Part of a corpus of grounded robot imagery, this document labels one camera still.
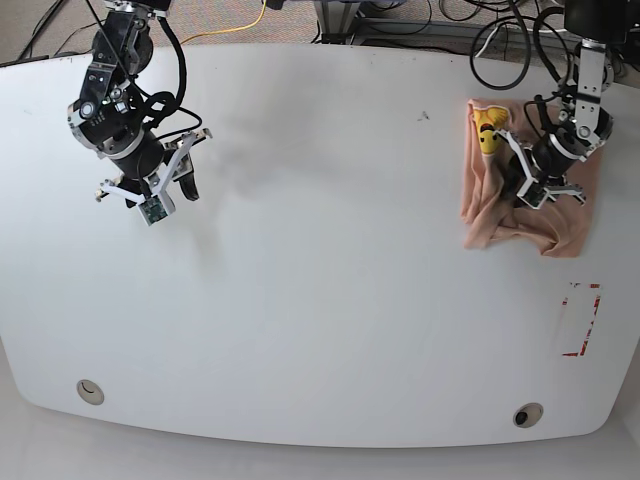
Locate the peach t-shirt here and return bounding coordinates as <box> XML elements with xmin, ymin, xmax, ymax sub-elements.
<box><xmin>461</xmin><ymin>98</ymin><xmax>604</xmax><ymax>258</ymax></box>

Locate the aluminium frame stand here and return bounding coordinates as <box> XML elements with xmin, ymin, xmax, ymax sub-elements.
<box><xmin>311</xmin><ymin>1</ymin><xmax>365</xmax><ymax>45</ymax></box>

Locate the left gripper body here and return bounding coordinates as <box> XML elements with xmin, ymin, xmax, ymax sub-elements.
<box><xmin>531</xmin><ymin>132</ymin><xmax>585</xmax><ymax>178</ymax></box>

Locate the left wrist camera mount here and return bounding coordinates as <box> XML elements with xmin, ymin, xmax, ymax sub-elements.
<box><xmin>489</xmin><ymin>127</ymin><xmax>590</xmax><ymax>210</ymax></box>

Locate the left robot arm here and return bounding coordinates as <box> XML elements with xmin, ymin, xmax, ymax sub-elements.
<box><xmin>497</xmin><ymin>1</ymin><xmax>631</xmax><ymax>210</ymax></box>

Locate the white cable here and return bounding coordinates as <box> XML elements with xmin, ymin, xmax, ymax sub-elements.
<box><xmin>472</xmin><ymin>19</ymin><xmax>501</xmax><ymax>59</ymax></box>

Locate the right table grommet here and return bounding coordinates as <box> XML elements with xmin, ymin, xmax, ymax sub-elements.
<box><xmin>513</xmin><ymin>403</ymin><xmax>544</xmax><ymax>429</ymax></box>

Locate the red tape rectangle marking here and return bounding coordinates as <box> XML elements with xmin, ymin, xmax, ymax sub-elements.
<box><xmin>556</xmin><ymin>282</ymin><xmax>602</xmax><ymax>358</ymax></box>

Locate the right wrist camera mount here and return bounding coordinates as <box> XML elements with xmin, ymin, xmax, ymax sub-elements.
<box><xmin>93</xmin><ymin>127</ymin><xmax>214</xmax><ymax>229</ymax></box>

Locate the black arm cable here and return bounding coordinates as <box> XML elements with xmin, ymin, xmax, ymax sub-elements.
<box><xmin>469</xmin><ymin>0</ymin><xmax>576</xmax><ymax>126</ymax></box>
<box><xmin>82</xmin><ymin>0</ymin><xmax>206</xmax><ymax>141</ymax></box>

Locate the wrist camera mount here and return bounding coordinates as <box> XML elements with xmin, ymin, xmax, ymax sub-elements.
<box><xmin>93</xmin><ymin>127</ymin><xmax>214</xmax><ymax>229</ymax></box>
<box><xmin>489</xmin><ymin>127</ymin><xmax>590</xmax><ymax>210</ymax></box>

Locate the table grommet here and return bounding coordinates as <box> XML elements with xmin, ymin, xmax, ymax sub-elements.
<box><xmin>513</xmin><ymin>403</ymin><xmax>544</xmax><ymax>429</ymax></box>
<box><xmin>76</xmin><ymin>379</ymin><xmax>105</xmax><ymax>406</ymax></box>

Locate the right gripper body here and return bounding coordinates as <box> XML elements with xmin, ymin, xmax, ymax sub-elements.
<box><xmin>67</xmin><ymin>102</ymin><xmax>165</xmax><ymax>180</ymax></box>

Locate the left table grommet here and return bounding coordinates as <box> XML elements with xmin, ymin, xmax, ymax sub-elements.
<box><xmin>76</xmin><ymin>379</ymin><xmax>105</xmax><ymax>406</ymax></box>

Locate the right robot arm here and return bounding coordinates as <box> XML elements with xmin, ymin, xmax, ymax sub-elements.
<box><xmin>67</xmin><ymin>1</ymin><xmax>202</xmax><ymax>198</ymax></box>

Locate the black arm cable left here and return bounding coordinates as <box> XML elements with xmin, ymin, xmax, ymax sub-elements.
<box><xmin>469</xmin><ymin>0</ymin><xmax>576</xmax><ymax>126</ymax></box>

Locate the yellow cable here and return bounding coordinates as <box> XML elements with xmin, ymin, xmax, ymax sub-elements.
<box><xmin>179</xmin><ymin>0</ymin><xmax>266</xmax><ymax>46</ymax></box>

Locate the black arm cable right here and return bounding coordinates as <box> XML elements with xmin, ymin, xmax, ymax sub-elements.
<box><xmin>82</xmin><ymin>0</ymin><xmax>206</xmax><ymax>141</ymax></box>

